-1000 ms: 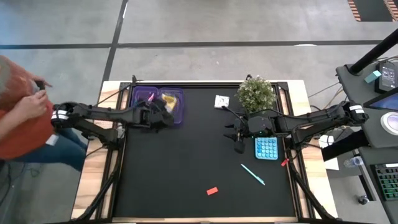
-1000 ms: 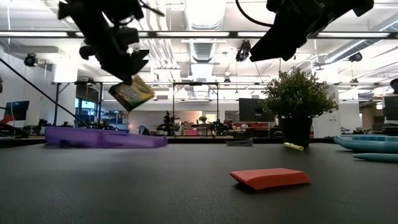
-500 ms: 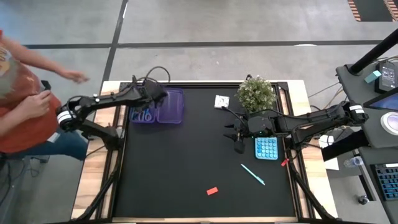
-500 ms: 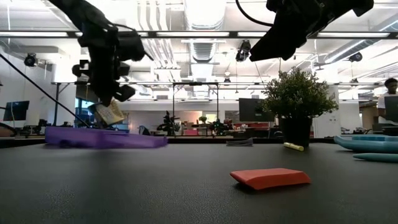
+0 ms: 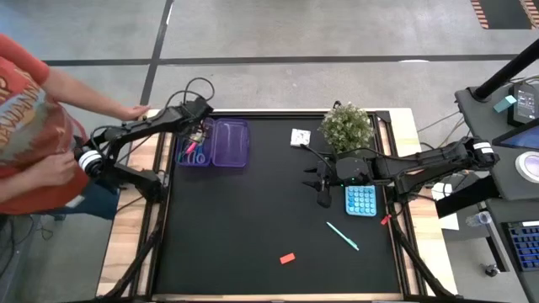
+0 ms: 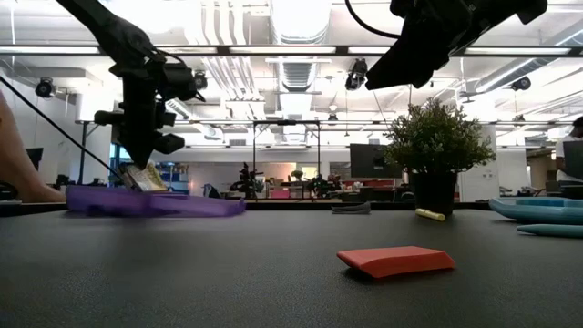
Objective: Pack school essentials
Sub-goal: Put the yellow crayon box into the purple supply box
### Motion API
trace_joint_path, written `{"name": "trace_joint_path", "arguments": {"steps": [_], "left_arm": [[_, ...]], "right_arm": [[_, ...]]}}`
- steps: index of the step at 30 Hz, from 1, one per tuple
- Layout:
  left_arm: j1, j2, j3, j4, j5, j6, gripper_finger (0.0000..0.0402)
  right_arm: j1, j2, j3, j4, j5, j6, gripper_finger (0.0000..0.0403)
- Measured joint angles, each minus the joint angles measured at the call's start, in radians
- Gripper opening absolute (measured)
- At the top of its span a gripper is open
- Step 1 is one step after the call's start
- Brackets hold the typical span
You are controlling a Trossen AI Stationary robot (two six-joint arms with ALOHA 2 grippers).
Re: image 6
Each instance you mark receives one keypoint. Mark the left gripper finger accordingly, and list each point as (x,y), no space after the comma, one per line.
(129,146)
(159,142)

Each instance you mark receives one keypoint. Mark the yellow green crayon box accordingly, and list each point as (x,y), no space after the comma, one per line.
(146,178)

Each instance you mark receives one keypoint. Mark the yellow highlighter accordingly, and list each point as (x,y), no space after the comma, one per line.
(430,214)

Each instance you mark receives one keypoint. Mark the orange-red eraser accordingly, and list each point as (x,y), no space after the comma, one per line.
(396,260)

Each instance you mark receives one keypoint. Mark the teal pen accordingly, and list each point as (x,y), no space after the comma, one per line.
(551,230)

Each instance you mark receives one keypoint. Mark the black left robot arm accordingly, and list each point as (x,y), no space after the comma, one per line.
(109,32)

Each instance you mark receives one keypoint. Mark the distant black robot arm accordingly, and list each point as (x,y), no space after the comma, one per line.
(321,187)
(248,182)

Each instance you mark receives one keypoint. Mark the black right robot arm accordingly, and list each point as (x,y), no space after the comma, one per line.
(505,11)

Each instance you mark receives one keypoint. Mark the potted green plant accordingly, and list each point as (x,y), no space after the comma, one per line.
(435,136)

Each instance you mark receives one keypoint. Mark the black ceiling spotlight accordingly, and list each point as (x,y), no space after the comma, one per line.
(45,87)
(521,84)
(201,81)
(356,74)

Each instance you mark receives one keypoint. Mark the purple plastic pencil box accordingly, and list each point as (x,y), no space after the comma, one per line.
(182,207)

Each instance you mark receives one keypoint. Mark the black overhead crossbar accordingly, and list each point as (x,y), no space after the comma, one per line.
(218,50)

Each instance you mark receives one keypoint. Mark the large black monitor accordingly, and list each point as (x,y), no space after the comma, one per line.
(369,161)

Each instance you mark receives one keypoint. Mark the small dark monitor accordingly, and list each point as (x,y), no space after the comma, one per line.
(35,157)

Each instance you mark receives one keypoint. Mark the black table mat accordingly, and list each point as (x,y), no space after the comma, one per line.
(182,273)

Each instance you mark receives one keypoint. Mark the person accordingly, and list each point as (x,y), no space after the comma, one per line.
(559,159)

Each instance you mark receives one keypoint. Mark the light blue calculator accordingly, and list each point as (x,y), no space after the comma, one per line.
(533,212)

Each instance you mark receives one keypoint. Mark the dark laptop screen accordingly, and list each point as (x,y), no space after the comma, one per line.
(574,159)

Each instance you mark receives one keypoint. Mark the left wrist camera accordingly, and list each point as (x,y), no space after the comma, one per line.
(180,82)

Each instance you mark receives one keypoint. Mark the silver ventilation duct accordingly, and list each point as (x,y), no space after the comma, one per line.
(298,73)

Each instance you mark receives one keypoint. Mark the black stand frame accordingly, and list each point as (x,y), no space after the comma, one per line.
(287,122)

